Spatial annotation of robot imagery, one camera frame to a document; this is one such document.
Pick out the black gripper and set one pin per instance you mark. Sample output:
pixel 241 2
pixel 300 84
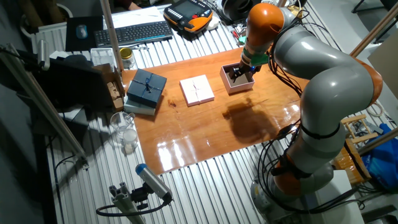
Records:
pixel 248 69

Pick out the white gift box lid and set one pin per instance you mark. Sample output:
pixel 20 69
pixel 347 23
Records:
pixel 196 90

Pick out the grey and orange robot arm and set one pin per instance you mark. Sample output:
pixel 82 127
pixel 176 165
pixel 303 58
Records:
pixel 326 81

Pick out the person forearm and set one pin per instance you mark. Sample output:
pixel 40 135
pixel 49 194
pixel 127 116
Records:
pixel 132 5

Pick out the open pink box base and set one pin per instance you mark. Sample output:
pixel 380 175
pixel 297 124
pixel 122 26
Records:
pixel 242 86

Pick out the dark blue ribboned gift box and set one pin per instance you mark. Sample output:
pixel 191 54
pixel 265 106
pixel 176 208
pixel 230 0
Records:
pixel 146 88

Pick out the brown cardboard box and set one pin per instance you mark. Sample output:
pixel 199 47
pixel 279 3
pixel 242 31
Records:
pixel 115 90

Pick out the white rounded object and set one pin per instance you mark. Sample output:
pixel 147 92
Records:
pixel 213 23

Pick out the black filament spool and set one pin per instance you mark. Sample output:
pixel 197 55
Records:
pixel 233 9

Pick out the glossy wooden board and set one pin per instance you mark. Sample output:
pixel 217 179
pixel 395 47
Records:
pixel 192 133

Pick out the orange and black teach pendant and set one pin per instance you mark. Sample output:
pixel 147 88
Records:
pixel 188 14

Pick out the gold shiny packet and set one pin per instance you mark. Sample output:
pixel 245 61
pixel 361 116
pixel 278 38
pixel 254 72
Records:
pixel 295 12

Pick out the black computer keyboard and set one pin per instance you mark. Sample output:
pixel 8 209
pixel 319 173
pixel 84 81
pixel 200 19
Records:
pixel 133 33

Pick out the glass jar with yellow lid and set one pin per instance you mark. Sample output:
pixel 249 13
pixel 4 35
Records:
pixel 127 57

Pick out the white paper sheets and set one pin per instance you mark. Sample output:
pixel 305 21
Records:
pixel 136 15

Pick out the small wooden rack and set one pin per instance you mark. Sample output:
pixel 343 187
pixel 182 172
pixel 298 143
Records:
pixel 354 119

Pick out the small clear plastic cup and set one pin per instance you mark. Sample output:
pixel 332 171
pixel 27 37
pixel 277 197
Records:
pixel 130 140

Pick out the clear glass measuring cup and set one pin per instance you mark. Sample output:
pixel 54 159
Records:
pixel 121 123

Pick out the clear plastic tray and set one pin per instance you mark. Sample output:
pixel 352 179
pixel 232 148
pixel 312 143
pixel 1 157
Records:
pixel 102 56

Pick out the taped cardboard package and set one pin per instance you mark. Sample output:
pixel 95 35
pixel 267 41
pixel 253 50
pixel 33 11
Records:
pixel 351 161

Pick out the beige cardboard sheet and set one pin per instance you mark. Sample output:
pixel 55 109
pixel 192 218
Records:
pixel 387 65

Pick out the black mouse pad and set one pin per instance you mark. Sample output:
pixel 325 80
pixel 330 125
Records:
pixel 93 25

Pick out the grey computer mouse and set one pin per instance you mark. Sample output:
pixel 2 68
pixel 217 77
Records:
pixel 81 31

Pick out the blue plastic bag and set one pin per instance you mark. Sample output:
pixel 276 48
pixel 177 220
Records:
pixel 384 158

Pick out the dark monitor panel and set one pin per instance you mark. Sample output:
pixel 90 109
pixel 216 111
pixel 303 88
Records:
pixel 71 84

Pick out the black chair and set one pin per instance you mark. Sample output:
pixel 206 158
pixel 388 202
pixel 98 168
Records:
pixel 391 3

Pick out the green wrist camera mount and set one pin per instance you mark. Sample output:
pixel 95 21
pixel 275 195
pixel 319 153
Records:
pixel 258 59

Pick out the wooden frame pole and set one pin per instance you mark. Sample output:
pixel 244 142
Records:
pixel 282 3
pixel 377 141
pixel 373 31
pixel 110 31

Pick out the silver camera with blue end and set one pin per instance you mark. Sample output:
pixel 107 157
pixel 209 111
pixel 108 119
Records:
pixel 154 182

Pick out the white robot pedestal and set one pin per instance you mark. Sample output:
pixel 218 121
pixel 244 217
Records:
pixel 337 193

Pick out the aluminium profile camera mount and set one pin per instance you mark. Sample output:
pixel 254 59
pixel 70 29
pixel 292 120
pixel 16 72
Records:
pixel 126 203

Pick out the aluminium frame beam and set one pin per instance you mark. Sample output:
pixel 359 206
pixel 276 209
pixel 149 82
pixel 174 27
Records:
pixel 40 102

